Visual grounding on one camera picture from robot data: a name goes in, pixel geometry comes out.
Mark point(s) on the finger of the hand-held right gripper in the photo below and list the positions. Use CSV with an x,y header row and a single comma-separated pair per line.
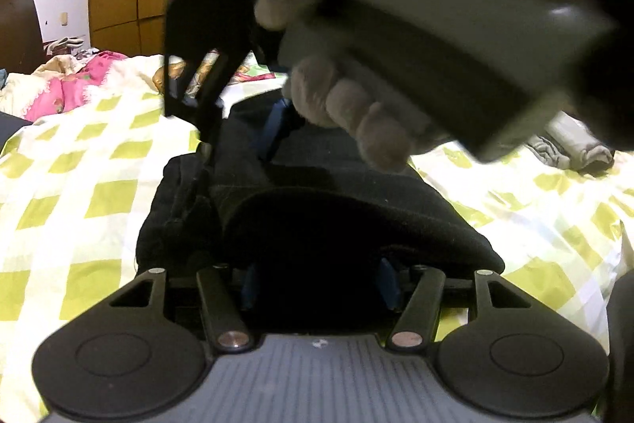
x,y
208,86
277,125

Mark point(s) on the black pants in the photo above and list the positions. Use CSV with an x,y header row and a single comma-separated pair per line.
x,y
322,225

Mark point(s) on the grey slippers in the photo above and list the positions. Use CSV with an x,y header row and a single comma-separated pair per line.
x,y
64,44

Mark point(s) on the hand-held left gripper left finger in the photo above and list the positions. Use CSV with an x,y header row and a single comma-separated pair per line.
x,y
223,304

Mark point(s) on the dark cloth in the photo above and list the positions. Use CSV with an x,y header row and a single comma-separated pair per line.
x,y
621,353

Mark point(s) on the flat black box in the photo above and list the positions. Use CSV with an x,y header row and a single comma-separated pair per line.
x,y
9,130

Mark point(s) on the pink floral quilt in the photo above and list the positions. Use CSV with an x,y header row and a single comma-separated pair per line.
x,y
64,86

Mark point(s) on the wall socket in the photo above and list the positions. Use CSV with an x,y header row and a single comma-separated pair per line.
x,y
63,18

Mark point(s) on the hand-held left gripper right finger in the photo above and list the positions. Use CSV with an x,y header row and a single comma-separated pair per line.
x,y
391,284

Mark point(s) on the grey folded cloth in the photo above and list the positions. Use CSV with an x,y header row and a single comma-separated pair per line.
x,y
574,145

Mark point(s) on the person's right hand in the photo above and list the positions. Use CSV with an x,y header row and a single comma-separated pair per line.
x,y
356,111

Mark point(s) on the dark wooden headboard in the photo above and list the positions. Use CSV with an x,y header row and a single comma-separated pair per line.
x,y
17,26

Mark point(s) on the green checked printed bedsheet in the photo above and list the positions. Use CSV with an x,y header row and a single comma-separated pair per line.
x,y
74,205

